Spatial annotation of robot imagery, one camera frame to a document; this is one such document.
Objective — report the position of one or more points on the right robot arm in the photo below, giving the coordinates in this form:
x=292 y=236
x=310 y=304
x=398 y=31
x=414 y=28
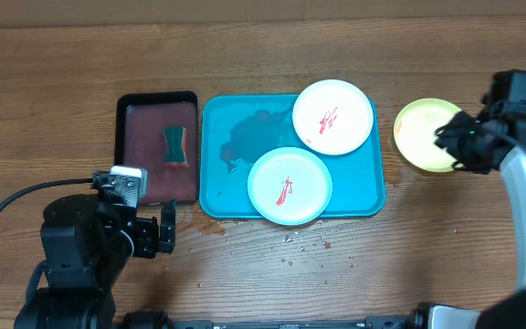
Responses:
x=510 y=313

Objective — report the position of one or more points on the teal plastic tray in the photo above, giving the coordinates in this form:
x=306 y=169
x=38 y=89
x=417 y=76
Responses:
x=238 y=129

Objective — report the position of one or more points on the black rectangular sponge tray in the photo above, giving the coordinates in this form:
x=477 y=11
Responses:
x=139 y=142

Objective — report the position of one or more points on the light blue plate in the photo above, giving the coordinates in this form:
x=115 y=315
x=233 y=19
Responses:
x=289 y=186

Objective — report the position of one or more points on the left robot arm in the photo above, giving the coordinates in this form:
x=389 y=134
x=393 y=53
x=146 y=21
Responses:
x=87 y=244

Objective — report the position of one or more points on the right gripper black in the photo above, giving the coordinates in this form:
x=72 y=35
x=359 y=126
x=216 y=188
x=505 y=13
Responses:
x=449 y=140

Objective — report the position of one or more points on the white plate with sauce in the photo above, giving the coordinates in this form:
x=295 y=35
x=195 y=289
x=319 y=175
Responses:
x=333 y=117

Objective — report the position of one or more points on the green and orange sponge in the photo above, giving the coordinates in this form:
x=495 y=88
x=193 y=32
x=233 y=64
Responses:
x=175 y=140

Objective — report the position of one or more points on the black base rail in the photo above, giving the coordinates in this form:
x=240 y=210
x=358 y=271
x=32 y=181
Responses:
x=151 y=320

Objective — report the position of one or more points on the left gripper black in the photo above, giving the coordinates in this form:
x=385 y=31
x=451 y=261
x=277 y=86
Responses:
x=145 y=248

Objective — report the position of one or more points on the yellow-green plate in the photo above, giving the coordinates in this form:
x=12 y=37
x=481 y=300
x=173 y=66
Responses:
x=414 y=133

